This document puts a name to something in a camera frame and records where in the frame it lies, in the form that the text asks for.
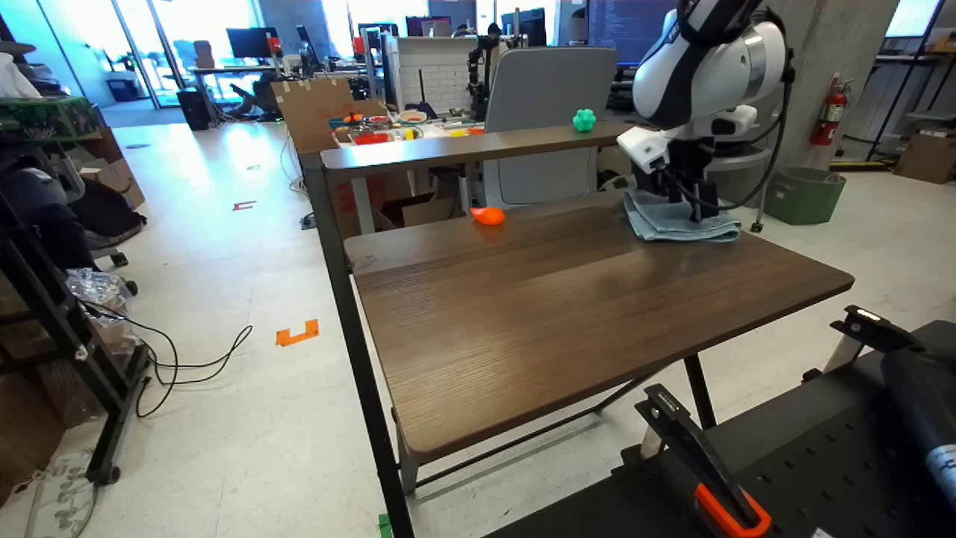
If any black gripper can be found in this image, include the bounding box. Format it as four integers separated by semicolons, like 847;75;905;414
653;137;724;226

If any light blue towel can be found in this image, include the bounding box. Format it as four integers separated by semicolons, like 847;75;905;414
623;188;745;245

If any grey visitor chair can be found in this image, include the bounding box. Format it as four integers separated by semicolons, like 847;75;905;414
715;137;793;236

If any green plastic bin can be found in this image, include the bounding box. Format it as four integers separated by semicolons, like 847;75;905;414
763;166;850;227

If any red fire extinguisher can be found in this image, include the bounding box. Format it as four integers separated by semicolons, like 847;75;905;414
811;72;854;151

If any grey partition panel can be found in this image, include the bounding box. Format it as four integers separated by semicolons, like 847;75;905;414
484;45;623;209

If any small orange toy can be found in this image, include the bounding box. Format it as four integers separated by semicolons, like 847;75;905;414
469;205;509;235

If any long wooden side table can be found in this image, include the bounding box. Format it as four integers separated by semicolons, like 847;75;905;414
317;116;641;236

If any small cardboard box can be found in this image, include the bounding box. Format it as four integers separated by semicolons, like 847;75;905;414
893;133;956;188

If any white partition panel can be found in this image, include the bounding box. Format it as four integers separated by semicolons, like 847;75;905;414
387;33;482;115

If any tray of colourful toys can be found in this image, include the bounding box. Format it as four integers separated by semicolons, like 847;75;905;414
330;106;490;151

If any black cylindrical device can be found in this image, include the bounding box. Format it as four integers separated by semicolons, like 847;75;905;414
878;345;956;490

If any large cardboard sheet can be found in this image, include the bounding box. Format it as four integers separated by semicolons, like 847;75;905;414
270;75;388;160

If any black desk monitor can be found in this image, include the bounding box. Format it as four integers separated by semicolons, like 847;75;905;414
224;25;276;60

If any dark office chair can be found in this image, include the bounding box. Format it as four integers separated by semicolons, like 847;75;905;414
57;176;149;299

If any black metal rack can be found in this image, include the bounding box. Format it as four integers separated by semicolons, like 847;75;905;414
0;182;157;490

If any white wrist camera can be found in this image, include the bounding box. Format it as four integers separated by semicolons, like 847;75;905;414
617;125;674;181

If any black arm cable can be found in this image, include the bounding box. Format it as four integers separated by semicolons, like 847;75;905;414
729;39;801;215

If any black orange-handled bar clamp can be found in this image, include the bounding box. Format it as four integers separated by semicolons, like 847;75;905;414
635;382;778;538

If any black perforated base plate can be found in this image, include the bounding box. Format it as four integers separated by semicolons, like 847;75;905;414
488;318;956;538

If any black table frame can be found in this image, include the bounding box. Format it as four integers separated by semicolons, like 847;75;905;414
296;154;721;538

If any black floor cable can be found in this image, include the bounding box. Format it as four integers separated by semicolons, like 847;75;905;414
78;297;257;423

